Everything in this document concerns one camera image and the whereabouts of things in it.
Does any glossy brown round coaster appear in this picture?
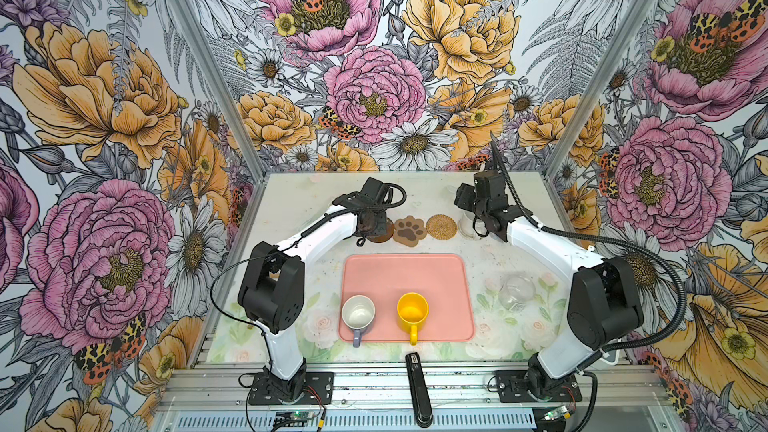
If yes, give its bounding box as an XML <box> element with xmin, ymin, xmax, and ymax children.
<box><xmin>368</xmin><ymin>219</ymin><xmax>394</xmax><ymax>243</ymax></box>

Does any cork round coaster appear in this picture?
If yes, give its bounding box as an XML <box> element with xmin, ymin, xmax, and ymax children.
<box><xmin>426</xmin><ymin>214</ymin><xmax>458</xmax><ymax>241</ymax></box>

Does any yellow mug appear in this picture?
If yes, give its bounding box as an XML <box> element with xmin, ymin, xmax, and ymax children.
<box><xmin>396</xmin><ymin>292</ymin><xmax>430</xmax><ymax>346</ymax></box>

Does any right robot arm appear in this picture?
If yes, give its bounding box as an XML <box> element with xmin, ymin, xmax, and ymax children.
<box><xmin>454</xmin><ymin>170</ymin><xmax>644</xmax><ymax>400</ymax></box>

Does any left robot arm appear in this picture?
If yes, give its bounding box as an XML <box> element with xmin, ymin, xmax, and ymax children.
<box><xmin>237</xmin><ymin>177</ymin><xmax>407</xmax><ymax>403</ymax></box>

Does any paw shaped coaster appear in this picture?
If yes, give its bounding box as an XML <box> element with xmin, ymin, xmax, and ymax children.
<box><xmin>393</xmin><ymin>215</ymin><xmax>428</xmax><ymax>247</ymax></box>

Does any clear glass cup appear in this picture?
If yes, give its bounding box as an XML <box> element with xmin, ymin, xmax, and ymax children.
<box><xmin>498</xmin><ymin>273</ymin><xmax>535</xmax><ymax>312</ymax></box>

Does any pink tray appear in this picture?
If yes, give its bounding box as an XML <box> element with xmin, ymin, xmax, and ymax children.
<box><xmin>340</xmin><ymin>254</ymin><xmax>475</xmax><ymax>345</ymax></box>

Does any black center bar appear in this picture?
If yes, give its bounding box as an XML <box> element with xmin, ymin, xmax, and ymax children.
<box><xmin>405</xmin><ymin>352</ymin><xmax>433</xmax><ymax>428</ymax></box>

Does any green circuit board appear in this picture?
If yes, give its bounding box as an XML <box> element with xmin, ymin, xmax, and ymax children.
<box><xmin>272</xmin><ymin>411</ymin><xmax>318</xmax><ymax>428</ymax></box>

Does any left black cable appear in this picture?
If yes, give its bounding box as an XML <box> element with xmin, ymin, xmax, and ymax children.
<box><xmin>208</xmin><ymin>182</ymin><xmax>408</xmax><ymax>432</ymax></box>

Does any white mug purple handle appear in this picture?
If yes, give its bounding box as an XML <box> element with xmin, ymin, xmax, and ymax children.
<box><xmin>341</xmin><ymin>295</ymin><xmax>376</xmax><ymax>348</ymax></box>

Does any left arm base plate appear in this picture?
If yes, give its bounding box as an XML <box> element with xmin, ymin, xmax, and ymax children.
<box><xmin>246</xmin><ymin>371</ymin><xmax>335</xmax><ymax>406</ymax></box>

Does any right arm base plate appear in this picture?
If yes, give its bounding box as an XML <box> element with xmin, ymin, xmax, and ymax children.
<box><xmin>487</xmin><ymin>369</ymin><xmax>583</xmax><ymax>403</ymax></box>

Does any right black corrugated cable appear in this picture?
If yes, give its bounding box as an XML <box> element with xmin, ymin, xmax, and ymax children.
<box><xmin>488</xmin><ymin>134</ymin><xmax>688</xmax><ymax>432</ymax></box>

